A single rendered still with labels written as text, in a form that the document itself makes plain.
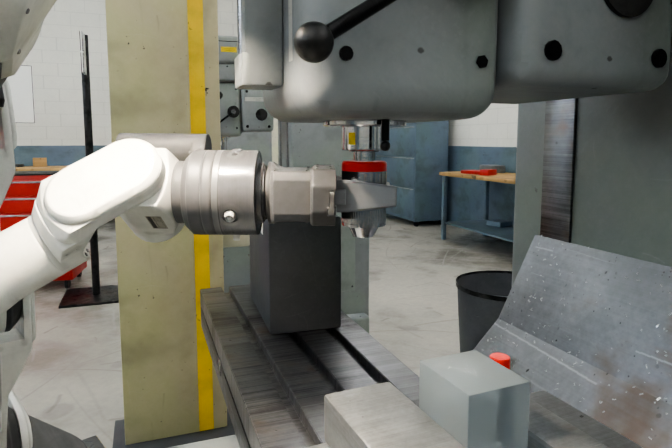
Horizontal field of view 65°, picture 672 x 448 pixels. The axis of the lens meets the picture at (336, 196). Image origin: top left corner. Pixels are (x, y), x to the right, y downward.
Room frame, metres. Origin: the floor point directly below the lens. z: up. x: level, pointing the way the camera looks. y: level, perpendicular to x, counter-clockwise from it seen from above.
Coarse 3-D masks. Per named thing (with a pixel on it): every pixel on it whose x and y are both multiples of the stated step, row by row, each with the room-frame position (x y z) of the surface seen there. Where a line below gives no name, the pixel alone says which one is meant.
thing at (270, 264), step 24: (336, 216) 0.84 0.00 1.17; (264, 240) 0.84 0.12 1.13; (288, 240) 0.82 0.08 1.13; (312, 240) 0.83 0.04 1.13; (336, 240) 0.84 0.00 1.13; (264, 264) 0.85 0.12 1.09; (288, 264) 0.81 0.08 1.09; (312, 264) 0.83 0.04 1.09; (336, 264) 0.84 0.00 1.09; (264, 288) 0.85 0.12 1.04; (288, 288) 0.81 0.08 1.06; (312, 288) 0.83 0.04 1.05; (336, 288) 0.84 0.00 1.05; (264, 312) 0.85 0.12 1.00; (288, 312) 0.81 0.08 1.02; (312, 312) 0.83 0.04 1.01; (336, 312) 0.84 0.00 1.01
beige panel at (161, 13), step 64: (128, 0) 2.08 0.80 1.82; (192, 0) 2.16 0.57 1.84; (128, 64) 2.07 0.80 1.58; (192, 64) 2.15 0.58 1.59; (128, 128) 2.07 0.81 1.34; (192, 128) 2.15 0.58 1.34; (128, 256) 2.06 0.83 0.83; (192, 256) 2.15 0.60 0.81; (128, 320) 2.06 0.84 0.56; (192, 320) 2.15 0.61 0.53; (128, 384) 2.06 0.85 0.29; (192, 384) 2.14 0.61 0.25
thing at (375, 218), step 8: (344, 176) 0.54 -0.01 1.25; (352, 176) 0.53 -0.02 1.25; (360, 176) 0.52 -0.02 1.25; (368, 176) 0.52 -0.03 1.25; (376, 176) 0.53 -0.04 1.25; (384, 176) 0.54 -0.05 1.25; (384, 184) 0.54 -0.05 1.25; (384, 208) 0.54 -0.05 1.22; (344, 216) 0.54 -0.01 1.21; (352, 216) 0.53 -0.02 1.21; (360, 216) 0.53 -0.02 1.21; (368, 216) 0.52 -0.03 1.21; (376, 216) 0.53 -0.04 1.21; (384, 216) 0.54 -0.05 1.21; (344, 224) 0.54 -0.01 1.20; (352, 224) 0.53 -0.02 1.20; (360, 224) 0.53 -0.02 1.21; (368, 224) 0.53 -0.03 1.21; (376, 224) 0.53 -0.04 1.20; (384, 224) 0.54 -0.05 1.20
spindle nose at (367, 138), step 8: (344, 128) 0.54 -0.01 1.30; (352, 128) 0.53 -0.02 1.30; (360, 128) 0.52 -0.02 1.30; (368, 128) 0.52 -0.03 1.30; (376, 128) 0.53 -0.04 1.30; (344, 136) 0.54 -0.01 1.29; (360, 136) 0.52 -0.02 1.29; (368, 136) 0.52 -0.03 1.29; (376, 136) 0.53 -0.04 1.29; (344, 144) 0.54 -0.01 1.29; (360, 144) 0.52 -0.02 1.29; (368, 144) 0.52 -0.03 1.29; (376, 144) 0.53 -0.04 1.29
